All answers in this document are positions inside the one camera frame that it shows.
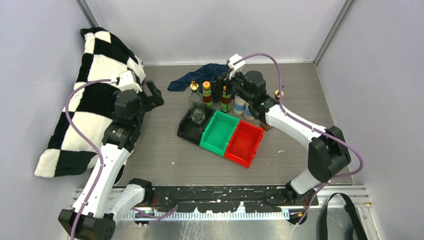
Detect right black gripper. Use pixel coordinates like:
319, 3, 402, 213
209, 67, 253, 105

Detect clear glass cruet gold spout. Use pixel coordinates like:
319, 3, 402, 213
188, 78, 206, 125

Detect sauce bottle yellow cap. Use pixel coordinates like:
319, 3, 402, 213
202, 81, 214, 109
220, 86, 232, 113

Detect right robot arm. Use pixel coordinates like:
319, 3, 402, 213
216, 70, 351, 205

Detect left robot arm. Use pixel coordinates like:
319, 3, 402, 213
58, 80, 164, 240

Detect spice jar plain lid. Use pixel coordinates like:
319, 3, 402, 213
233, 95, 246, 115

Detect spice jar perforated lid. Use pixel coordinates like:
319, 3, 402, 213
244, 102, 255, 121

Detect brown oil cruet gold spout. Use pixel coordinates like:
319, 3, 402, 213
259, 90, 284, 131

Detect dark blue shorts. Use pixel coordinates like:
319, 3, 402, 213
167, 63, 230, 103

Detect black plastic bin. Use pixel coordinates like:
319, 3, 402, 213
177, 106, 216, 146

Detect green plastic bin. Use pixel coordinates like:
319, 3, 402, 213
199, 111, 240, 157

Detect red plastic bin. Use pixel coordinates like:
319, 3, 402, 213
224, 120, 265, 168

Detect black white checkered blanket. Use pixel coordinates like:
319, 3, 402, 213
34, 27, 146, 178

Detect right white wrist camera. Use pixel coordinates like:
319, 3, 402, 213
226, 53, 246, 79

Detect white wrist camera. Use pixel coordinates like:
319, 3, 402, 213
226, 53, 246, 79
117, 70, 143, 93

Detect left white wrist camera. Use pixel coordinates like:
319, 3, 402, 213
117, 70, 143, 93

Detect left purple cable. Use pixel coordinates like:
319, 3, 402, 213
64, 78, 119, 240

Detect purple cable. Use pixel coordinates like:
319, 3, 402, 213
64, 78, 119, 240
233, 52, 365, 226

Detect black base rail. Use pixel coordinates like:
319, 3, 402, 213
136, 185, 315, 214

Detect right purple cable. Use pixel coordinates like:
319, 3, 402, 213
233, 52, 365, 226

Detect black strap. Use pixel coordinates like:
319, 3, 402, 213
318, 192, 369, 240

